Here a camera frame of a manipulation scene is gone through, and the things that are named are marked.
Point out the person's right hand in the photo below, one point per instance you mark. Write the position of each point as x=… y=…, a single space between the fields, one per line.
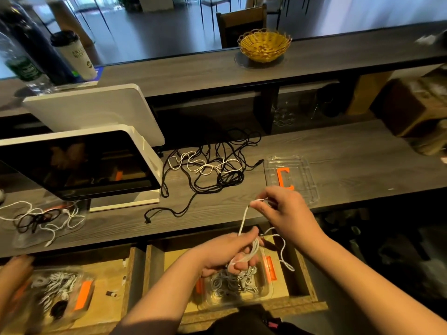
x=290 y=216

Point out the person's left hand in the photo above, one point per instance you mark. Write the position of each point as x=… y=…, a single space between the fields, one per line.
x=227 y=251

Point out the clear container drawer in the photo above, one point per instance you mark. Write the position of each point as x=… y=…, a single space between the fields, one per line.
x=35 y=310
x=269 y=293

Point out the person's right forearm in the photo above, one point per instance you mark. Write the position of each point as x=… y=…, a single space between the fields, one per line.
x=384 y=289

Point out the person's left forearm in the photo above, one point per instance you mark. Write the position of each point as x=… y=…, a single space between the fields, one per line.
x=160 y=300

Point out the brown cardboard box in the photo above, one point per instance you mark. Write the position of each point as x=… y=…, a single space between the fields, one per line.
x=412 y=104

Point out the wooden drawer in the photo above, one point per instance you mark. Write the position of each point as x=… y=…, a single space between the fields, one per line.
x=129 y=296
x=307 y=282

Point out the small white connector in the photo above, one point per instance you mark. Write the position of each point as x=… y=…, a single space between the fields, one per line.
x=112 y=293

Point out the flat cardboard sheet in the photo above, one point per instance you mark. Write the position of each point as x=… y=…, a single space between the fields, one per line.
x=369 y=92

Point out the yellow woven basket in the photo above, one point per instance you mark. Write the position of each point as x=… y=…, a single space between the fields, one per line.
x=265 y=46

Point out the white touchscreen monitor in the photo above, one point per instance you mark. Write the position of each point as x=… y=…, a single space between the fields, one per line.
x=77 y=164

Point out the grey wooden bar counter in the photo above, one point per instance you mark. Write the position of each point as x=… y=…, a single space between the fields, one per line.
x=195 y=69

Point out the white customer display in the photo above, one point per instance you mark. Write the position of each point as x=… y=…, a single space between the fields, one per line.
x=94 y=115

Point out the brown wooden chair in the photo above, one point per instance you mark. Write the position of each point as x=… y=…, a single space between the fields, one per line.
x=241 y=25

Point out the blue white notebook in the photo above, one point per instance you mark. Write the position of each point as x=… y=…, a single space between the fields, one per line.
x=99 y=73

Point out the white paper coffee cup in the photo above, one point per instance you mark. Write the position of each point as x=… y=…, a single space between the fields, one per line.
x=75 y=58

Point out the clear plastic water bottle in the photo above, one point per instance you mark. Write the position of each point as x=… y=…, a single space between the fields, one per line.
x=21 y=69

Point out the black thermos bottle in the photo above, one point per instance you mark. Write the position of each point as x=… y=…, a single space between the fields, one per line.
x=38 y=48

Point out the round wooden table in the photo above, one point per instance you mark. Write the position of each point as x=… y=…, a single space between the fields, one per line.
x=66 y=21

